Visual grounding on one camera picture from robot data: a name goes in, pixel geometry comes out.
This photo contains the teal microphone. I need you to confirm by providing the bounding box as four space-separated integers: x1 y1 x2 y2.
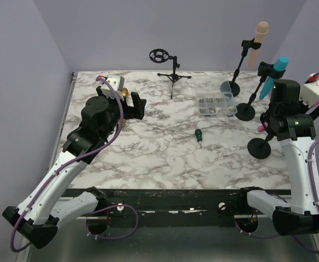
259 56 289 100

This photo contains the black round-base shock mount stand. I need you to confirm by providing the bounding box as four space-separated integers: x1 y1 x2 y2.
247 110 275 159

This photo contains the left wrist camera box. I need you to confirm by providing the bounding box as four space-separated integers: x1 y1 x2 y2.
96 74 125 100

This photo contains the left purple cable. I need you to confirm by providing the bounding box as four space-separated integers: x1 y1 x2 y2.
10 78 126 252

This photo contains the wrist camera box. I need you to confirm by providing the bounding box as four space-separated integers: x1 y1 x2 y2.
96 74 125 100
299 80 319 107

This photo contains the green handled screwdriver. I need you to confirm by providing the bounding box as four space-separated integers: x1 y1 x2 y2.
194 129 203 148

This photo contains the black stand holding beige microphone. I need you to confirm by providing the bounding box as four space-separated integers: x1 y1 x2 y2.
220 38 262 97

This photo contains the pink microphone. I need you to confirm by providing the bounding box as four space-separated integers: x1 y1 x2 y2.
257 100 319 133

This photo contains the clear plastic screw box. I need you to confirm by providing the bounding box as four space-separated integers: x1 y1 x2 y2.
192 72 237 118

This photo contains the black stand holding teal microphone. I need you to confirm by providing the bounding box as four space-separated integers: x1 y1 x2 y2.
235 62 273 121

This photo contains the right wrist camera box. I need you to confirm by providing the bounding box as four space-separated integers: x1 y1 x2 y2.
299 80 319 107

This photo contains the gold microphone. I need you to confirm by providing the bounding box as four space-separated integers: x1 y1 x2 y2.
122 87 129 128

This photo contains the black front mounting rail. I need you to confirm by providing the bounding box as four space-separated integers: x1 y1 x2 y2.
85 189 253 228

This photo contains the beige microphone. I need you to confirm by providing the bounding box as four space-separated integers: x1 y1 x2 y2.
248 21 269 68

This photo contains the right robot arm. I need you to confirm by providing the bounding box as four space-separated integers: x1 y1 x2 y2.
236 79 319 236

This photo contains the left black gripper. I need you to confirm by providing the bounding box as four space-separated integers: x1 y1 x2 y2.
97 87 146 140

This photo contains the black tripod shock mount stand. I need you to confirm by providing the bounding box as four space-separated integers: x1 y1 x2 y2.
149 48 193 100

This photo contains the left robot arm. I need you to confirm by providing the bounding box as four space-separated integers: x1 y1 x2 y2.
2 86 146 253

